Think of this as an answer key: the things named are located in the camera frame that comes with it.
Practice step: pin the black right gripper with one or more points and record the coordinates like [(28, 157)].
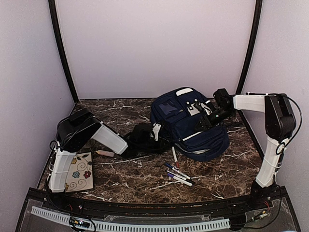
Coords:
[(203, 119)]

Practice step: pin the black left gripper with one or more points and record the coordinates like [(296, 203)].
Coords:
[(161, 148)]

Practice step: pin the navy blue backpack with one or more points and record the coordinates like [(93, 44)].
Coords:
[(179, 113)]

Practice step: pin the red capped white marker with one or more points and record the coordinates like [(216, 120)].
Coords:
[(175, 157)]

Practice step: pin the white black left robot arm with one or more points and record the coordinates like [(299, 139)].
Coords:
[(74, 131)]

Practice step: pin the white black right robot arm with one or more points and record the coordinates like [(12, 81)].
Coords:
[(280, 125)]

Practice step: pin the blue capped white marker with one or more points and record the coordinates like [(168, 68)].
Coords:
[(172, 167)]

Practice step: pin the purple capped white marker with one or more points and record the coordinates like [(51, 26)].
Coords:
[(179, 175)]

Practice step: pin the black capped white marker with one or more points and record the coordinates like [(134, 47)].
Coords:
[(180, 180)]

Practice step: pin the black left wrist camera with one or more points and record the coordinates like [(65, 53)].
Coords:
[(142, 132)]

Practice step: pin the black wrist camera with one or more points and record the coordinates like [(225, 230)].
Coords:
[(222, 98), (142, 132)]

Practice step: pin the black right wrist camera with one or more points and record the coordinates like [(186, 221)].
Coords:
[(222, 98)]

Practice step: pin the black front rail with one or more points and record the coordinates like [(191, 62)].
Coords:
[(97, 209)]

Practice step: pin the white slotted cable duct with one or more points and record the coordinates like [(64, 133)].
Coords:
[(130, 224)]

